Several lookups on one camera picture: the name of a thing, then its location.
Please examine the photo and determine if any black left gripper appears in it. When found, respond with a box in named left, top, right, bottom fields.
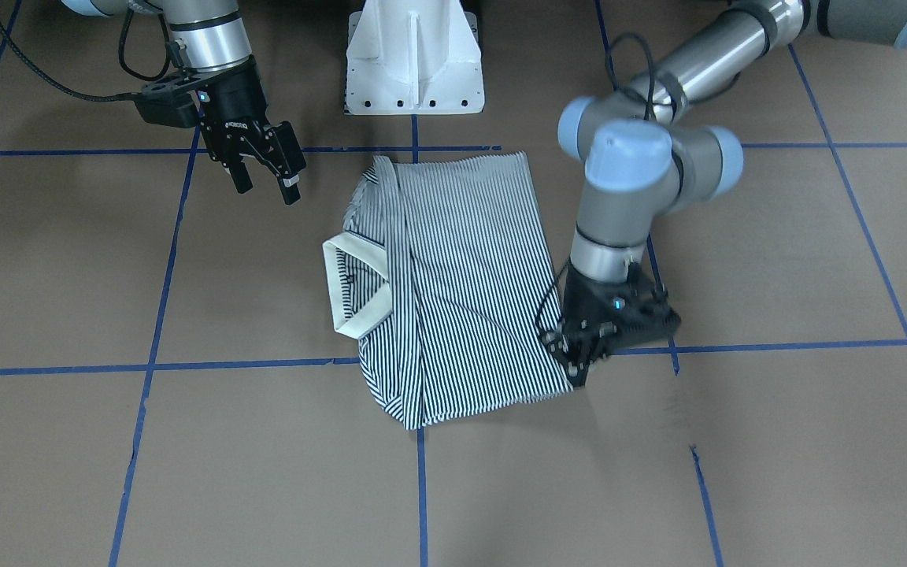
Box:
left=541, top=263, right=683, bottom=388

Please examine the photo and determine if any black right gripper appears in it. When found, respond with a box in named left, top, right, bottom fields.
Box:
left=195, top=60, right=305, bottom=206

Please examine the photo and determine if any navy white striped polo shirt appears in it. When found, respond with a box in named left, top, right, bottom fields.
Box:
left=323, top=152, right=572, bottom=430

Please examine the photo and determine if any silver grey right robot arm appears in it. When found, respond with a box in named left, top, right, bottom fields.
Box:
left=64, top=1, right=306, bottom=205

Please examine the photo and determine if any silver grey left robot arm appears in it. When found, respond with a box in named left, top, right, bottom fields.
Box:
left=539, top=1, right=907, bottom=387

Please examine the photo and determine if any blue tape strip crosswise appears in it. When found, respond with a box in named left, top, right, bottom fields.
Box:
left=0, top=339, right=907, bottom=376
left=0, top=141, right=907, bottom=157

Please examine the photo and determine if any blue tape strip lengthwise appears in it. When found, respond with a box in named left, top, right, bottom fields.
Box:
left=594, top=0, right=725, bottom=567
left=107, top=129, right=202, bottom=566

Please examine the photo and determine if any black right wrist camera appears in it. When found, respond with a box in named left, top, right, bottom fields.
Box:
left=132, top=74, right=208, bottom=128

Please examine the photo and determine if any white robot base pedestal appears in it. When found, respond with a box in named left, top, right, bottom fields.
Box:
left=343, top=1, right=486, bottom=116

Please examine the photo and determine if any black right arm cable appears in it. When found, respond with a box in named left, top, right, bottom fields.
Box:
left=0, top=0, right=187, bottom=105

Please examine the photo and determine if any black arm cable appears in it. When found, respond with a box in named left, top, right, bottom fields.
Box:
left=534, top=31, right=659, bottom=341
left=0, top=0, right=187, bottom=105

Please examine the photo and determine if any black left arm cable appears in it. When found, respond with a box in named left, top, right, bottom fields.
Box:
left=534, top=31, right=659, bottom=341

